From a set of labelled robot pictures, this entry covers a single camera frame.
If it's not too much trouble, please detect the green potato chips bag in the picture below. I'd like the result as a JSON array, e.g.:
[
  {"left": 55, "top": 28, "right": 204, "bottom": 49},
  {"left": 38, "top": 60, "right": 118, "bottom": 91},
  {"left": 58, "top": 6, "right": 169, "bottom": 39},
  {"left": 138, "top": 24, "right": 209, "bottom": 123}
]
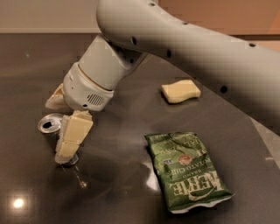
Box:
[{"left": 145, "top": 132, "right": 233, "bottom": 214}]

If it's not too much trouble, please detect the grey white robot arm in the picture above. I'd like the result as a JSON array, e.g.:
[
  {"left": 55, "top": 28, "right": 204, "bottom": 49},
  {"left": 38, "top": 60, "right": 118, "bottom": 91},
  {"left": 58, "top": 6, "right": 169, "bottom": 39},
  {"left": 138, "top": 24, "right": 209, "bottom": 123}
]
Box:
[{"left": 46, "top": 0, "right": 280, "bottom": 164}]

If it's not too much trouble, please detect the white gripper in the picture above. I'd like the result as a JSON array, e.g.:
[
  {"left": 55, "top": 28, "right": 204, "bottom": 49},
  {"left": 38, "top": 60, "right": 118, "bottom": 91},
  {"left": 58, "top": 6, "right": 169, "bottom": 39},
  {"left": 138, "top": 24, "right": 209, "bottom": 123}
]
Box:
[{"left": 45, "top": 63, "right": 114, "bottom": 164}]

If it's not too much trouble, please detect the yellow sponge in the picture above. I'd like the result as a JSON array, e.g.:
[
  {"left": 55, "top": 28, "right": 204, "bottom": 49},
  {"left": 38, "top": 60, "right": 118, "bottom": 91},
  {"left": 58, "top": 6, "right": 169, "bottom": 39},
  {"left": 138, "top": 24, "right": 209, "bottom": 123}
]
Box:
[{"left": 161, "top": 80, "right": 201, "bottom": 103}]

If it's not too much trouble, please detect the silver blue redbull can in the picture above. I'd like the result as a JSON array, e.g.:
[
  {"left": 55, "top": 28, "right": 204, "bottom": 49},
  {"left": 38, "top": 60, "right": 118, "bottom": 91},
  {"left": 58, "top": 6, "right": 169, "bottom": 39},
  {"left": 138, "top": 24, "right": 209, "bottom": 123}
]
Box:
[{"left": 38, "top": 113, "right": 79, "bottom": 167}]

